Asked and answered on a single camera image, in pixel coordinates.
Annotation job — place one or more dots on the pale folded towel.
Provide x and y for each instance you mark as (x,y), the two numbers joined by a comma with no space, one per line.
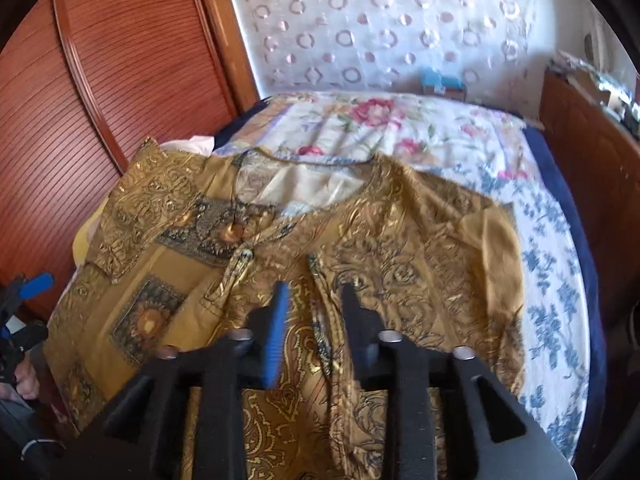
(196,144)

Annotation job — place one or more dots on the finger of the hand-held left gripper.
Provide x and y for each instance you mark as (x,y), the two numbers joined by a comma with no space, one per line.
(35,284)

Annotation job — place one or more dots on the small blue box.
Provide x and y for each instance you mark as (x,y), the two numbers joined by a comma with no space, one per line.
(440,82)

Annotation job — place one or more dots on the white curtain with pink circles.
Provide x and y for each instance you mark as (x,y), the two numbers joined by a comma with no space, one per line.
(375,35)

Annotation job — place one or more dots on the reddish wooden slatted wardrobe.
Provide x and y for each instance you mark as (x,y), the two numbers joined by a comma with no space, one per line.
(125,60)

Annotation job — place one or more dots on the low wooden cabinet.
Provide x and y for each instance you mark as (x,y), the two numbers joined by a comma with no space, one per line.
(590,160)

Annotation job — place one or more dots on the person's left hand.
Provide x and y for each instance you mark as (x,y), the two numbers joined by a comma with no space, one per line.
(27,382)

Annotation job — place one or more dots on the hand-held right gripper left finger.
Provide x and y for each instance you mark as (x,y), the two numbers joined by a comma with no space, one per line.
(277,330)

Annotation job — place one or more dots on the person's left forearm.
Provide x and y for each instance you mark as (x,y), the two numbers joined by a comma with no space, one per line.
(22,435)

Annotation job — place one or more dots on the yellow cloth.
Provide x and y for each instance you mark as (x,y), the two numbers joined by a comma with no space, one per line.
(84,240)

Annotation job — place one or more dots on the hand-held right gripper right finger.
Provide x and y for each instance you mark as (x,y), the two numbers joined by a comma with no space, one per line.
(361,327)

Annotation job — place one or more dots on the white blue floral sheet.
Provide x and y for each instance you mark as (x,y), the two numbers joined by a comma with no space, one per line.
(545,270)

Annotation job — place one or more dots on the clutter of small countertop things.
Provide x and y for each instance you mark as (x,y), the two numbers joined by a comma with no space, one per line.
(595,80)

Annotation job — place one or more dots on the cream pink floral blanket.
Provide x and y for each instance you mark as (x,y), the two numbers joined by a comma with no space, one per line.
(370,120)

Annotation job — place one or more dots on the gold patterned blouse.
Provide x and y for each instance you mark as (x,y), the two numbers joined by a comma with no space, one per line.
(425,240)

